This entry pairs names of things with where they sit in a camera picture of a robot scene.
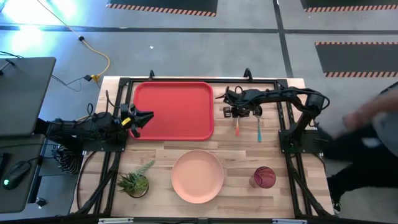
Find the black computer mouse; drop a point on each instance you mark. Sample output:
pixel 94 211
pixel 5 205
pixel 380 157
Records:
pixel 15 175

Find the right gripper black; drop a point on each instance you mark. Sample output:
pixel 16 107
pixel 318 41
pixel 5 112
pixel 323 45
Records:
pixel 245 99

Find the black aluminium table frame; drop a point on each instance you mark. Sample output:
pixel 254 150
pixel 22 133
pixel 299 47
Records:
pixel 289 174

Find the small potted succulent plant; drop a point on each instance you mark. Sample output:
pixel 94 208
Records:
pixel 135 183

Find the person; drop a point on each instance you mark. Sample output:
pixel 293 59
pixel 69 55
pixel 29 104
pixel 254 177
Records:
pixel 367 146

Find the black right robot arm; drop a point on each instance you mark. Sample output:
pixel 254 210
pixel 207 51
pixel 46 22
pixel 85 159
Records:
pixel 298 124

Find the maroon translucent cup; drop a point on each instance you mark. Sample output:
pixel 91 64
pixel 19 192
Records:
pixel 264 177

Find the red plastic tray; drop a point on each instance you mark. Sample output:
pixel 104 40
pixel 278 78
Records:
pixel 180 109

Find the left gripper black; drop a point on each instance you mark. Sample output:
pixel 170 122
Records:
pixel 134 112

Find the peach round plate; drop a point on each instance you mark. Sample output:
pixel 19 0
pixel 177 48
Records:
pixel 197 176

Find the dark mouse desk surface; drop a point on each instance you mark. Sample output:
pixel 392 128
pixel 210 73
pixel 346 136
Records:
pixel 18 199

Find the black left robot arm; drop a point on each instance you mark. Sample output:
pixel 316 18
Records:
pixel 93 127

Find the silver metal bracket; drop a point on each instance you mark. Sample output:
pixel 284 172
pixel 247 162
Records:
pixel 289 221
pixel 115 221

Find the black mat with striped edge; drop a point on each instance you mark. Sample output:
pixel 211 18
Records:
pixel 161 5
pixel 351 3
pixel 357 59

